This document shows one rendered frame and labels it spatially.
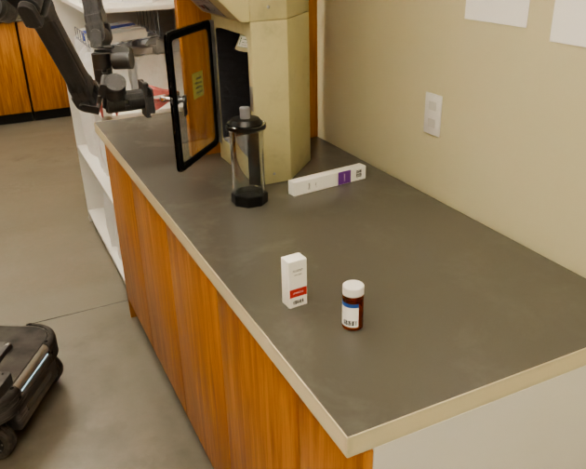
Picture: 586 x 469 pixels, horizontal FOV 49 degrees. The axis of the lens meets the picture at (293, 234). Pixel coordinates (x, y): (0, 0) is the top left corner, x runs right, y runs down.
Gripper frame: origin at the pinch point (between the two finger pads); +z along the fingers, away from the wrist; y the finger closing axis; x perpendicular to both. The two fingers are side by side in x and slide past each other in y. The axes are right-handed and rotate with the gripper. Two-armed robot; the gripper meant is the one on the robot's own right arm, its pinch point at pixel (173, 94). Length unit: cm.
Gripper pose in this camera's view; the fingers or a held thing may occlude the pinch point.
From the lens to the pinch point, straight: 197.9
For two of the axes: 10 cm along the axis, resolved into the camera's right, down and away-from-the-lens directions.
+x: -4.3, -3.7, 8.3
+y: -0.4, -9.1, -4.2
